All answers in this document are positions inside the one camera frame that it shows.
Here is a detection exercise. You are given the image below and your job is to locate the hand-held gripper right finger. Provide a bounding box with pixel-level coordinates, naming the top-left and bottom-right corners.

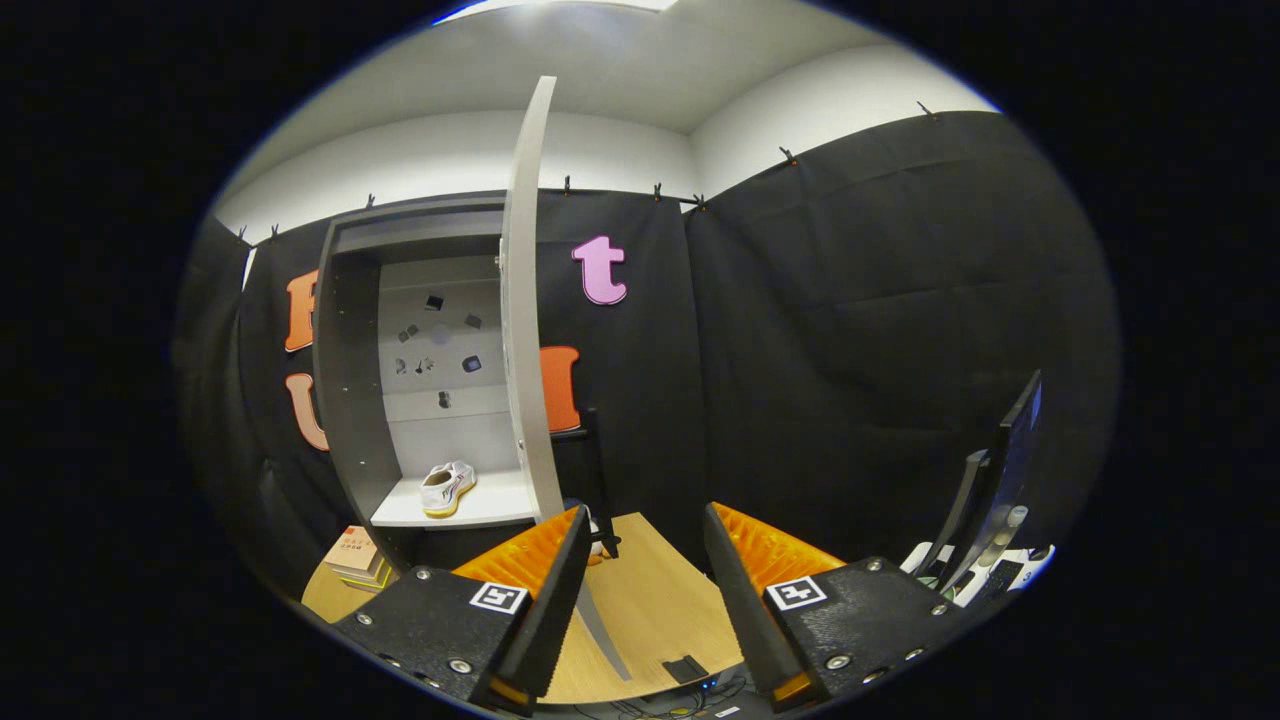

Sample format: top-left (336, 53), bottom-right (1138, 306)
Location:
top-left (703, 502), bottom-right (986, 713)

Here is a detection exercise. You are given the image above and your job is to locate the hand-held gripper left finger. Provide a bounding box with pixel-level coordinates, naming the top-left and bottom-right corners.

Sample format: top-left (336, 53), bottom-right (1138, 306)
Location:
top-left (330, 505), bottom-right (593, 713)

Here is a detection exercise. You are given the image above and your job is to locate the white canvas shoe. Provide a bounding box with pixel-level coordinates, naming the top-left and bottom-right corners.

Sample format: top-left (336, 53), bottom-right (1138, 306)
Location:
top-left (419, 460), bottom-right (478, 519)

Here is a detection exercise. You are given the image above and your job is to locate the black door handle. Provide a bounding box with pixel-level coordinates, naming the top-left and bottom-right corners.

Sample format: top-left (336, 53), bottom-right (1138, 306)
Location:
top-left (550, 408), bottom-right (621, 559)

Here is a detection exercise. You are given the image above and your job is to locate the grey shoe cabinet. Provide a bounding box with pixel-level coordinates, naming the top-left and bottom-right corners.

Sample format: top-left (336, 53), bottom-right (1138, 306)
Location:
top-left (312, 192), bottom-right (546, 576)

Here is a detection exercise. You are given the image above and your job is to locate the beige orange-cover book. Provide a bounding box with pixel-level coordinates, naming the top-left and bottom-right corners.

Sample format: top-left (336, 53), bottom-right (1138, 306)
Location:
top-left (322, 525), bottom-right (381, 573)

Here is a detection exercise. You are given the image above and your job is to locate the black backdrop cloth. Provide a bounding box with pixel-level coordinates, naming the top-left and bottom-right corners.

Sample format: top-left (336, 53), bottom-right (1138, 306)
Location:
top-left (175, 110), bottom-right (1119, 601)

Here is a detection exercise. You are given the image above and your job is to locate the black computer monitor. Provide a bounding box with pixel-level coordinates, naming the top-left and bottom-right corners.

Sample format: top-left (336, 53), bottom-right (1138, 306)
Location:
top-left (915, 370), bottom-right (1044, 596)

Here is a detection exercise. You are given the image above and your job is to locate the wide ceiling light panel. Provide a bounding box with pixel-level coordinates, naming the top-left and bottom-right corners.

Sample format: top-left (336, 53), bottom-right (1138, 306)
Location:
top-left (435, 0), bottom-right (681, 23)

